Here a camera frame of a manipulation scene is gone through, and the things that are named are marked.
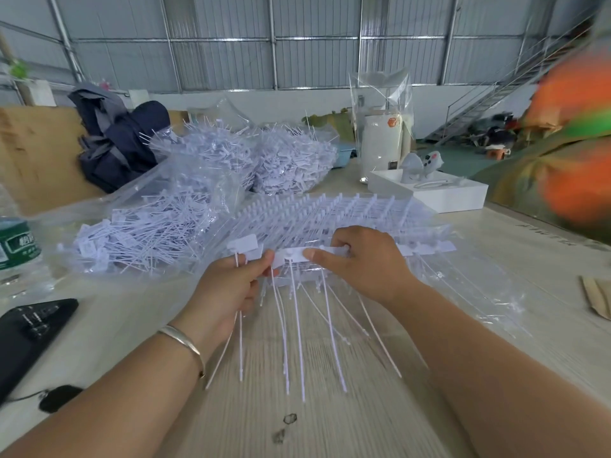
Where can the person's right hand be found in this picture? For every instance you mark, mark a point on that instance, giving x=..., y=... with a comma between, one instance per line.
x=370, y=264

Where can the person's left hand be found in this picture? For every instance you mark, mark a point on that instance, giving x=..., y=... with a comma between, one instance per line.
x=222, y=290

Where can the person's left thumb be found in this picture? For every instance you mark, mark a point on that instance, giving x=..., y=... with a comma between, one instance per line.
x=262, y=262

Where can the person's right thumb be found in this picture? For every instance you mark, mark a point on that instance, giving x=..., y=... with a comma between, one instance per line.
x=322, y=257

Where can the person's right forearm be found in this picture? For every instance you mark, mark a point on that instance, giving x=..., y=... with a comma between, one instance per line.
x=496, y=381

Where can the person's left forearm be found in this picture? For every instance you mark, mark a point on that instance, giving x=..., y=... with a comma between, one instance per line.
x=119, y=395

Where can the stack of white tie sheets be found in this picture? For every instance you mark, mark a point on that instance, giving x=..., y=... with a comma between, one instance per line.
x=348, y=214

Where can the bagged white label ties heap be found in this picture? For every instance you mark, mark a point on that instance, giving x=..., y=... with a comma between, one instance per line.
x=296, y=157
x=210, y=147

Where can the light blue plastic basin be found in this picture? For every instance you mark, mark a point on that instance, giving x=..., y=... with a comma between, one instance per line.
x=346, y=154

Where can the loose white label ties pile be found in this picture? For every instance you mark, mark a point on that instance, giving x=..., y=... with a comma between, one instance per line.
x=148, y=228

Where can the white cylindrical appliance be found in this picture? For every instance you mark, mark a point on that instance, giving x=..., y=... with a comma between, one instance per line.
x=382, y=143

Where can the white flat box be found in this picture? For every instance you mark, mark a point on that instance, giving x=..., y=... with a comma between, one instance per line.
x=434, y=193

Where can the flat clear plastic bag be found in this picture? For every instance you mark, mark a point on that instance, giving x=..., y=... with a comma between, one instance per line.
x=468, y=290

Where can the tall clear plastic bag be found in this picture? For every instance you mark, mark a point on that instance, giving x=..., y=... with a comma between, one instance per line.
x=379, y=90

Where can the dark blue clothing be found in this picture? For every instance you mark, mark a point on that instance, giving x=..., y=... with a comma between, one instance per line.
x=119, y=138

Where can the metal staircase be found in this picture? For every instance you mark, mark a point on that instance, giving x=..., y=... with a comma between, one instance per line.
x=496, y=90

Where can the black phone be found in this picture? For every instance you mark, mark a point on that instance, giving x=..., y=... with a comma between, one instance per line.
x=28, y=333

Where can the wooden board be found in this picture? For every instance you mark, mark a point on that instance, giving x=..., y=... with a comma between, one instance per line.
x=43, y=152

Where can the green label water bottle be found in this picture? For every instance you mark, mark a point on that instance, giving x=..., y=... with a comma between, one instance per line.
x=16, y=252

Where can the brown cardboard piece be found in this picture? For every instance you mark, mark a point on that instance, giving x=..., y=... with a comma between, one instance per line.
x=596, y=295

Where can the green artificial plant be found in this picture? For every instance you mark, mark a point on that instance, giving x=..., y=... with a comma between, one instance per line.
x=18, y=69

